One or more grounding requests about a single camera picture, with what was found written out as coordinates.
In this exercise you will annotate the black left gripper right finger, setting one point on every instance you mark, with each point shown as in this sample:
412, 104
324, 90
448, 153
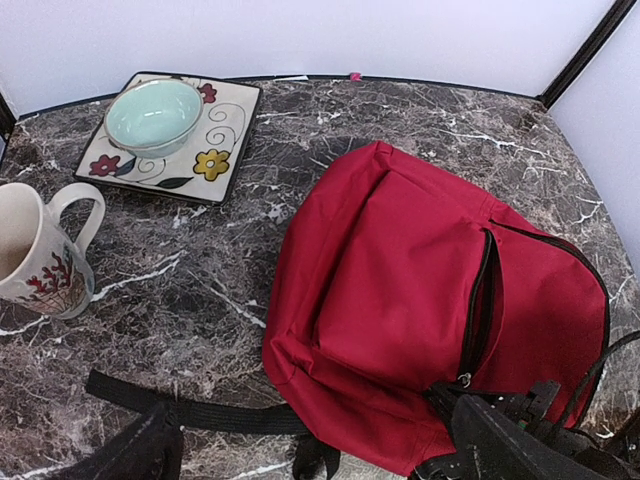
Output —
491, 446

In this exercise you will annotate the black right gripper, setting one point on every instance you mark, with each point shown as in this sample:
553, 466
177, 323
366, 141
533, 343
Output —
529, 411

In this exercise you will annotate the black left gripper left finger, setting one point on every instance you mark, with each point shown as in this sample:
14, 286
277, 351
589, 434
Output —
149, 448

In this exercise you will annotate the red student backpack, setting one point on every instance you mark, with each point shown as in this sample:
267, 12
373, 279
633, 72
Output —
395, 275

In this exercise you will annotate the white floral ceramic mug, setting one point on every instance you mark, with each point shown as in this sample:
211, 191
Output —
42, 268

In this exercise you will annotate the teal bowl on plate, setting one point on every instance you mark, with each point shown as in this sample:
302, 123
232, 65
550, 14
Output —
154, 118

